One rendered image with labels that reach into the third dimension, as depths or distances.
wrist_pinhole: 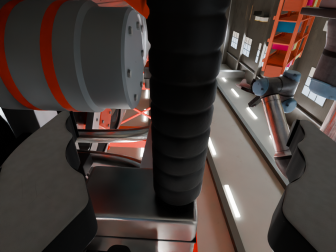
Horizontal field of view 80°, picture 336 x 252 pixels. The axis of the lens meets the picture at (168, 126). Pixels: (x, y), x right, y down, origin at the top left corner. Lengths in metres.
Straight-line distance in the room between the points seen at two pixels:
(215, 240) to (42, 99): 6.45
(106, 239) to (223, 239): 6.51
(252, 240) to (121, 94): 6.75
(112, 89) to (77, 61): 0.04
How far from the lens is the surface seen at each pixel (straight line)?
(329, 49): 0.78
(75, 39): 0.24
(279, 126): 0.98
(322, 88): 0.80
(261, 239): 7.02
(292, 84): 1.09
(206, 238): 6.58
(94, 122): 0.54
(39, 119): 0.36
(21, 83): 0.28
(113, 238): 0.18
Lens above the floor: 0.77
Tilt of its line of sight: 33 degrees up
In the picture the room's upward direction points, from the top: 179 degrees counter-clockwise
